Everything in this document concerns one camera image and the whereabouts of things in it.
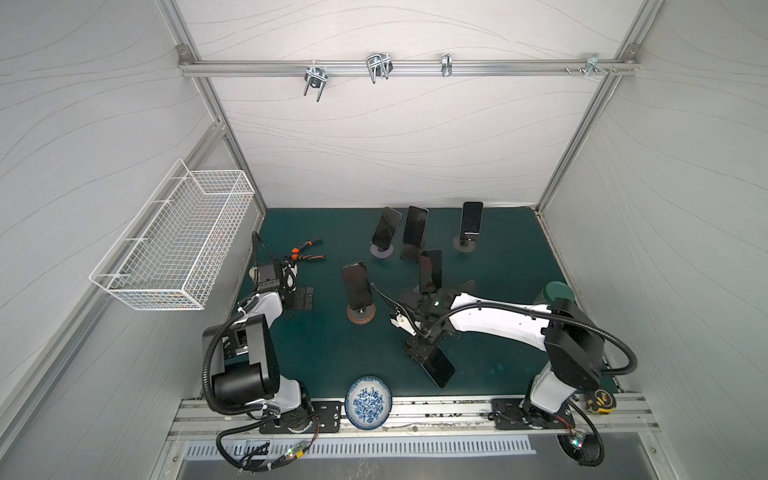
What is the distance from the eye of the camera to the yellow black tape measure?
0.75 metres

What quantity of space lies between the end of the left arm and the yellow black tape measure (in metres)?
0.80

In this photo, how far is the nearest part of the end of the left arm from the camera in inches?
29.1
